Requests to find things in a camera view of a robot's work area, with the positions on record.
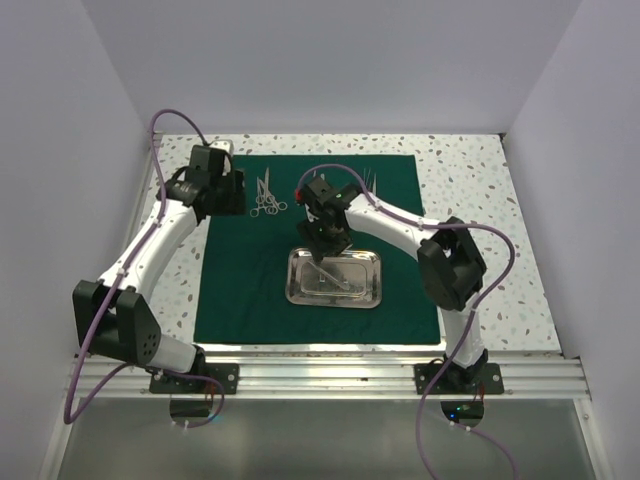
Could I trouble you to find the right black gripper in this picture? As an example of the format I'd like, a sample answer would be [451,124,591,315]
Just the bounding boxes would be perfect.
[297,213,354,265]

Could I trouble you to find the steel surgical scissors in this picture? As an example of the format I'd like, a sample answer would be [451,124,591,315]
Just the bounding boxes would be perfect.
[260,192,288,215]

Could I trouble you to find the steel needle holder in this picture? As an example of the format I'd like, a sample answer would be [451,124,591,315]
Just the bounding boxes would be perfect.
[250,179,267,218]

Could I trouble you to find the steel instrument tray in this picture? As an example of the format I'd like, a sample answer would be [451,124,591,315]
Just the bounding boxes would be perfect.
[285,248,382,309]

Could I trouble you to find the dark green surgical cloth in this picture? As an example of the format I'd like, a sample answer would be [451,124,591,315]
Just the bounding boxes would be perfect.
[194,155,440,345]

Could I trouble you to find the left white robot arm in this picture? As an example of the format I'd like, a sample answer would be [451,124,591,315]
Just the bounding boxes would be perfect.
[72,140,246,393]

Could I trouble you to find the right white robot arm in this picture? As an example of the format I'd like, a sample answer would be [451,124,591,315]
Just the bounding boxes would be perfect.
[296,177,488,394]

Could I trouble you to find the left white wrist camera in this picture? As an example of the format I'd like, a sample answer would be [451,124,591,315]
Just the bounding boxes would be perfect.
[209,139,234,156]

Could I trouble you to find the aluminium mounting rail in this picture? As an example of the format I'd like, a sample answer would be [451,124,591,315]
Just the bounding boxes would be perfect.
[64,352,591,401]

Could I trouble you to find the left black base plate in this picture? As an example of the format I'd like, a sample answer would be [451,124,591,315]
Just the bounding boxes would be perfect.
[149,363,240,395]

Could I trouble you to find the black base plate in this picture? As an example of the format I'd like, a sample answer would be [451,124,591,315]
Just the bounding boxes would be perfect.
[149,363,240,395]
[413,361,505,395]

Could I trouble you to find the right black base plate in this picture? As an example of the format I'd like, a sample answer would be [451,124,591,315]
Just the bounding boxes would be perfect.
[413,361,505,395]

